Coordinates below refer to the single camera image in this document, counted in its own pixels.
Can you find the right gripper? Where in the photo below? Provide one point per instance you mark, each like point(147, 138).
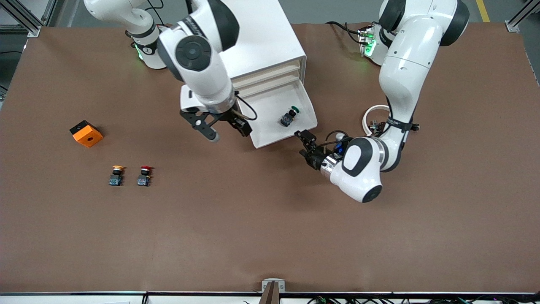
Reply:
point(228, 116)

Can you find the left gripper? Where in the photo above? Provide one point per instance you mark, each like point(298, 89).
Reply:
point(314, 159)

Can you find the green cap push button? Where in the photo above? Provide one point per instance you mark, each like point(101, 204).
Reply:
point(287, 120)

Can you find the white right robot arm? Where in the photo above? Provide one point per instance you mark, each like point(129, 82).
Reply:
point(211, 84)

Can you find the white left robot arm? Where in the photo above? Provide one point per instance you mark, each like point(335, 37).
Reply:
point(405, 71)

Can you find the red cap push button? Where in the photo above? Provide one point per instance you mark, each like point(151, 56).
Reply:
point(144, 180)

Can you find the yellow cap push button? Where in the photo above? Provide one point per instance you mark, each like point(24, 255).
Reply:
point(116, 179)

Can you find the chrome angle valve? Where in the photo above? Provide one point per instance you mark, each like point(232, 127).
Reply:
point(373, 126)

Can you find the brown table mat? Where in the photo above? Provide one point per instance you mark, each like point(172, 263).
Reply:
point(270, 232)

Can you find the orange and black box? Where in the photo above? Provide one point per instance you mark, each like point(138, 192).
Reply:
point(88, 137)

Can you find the white table edge strip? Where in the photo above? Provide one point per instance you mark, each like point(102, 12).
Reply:
point(84, 299)

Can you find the grey metal bracket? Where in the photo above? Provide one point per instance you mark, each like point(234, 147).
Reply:
point(273, 283)

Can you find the aluminium frame profile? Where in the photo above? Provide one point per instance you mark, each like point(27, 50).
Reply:
point(31, 28)
point(512, 26)

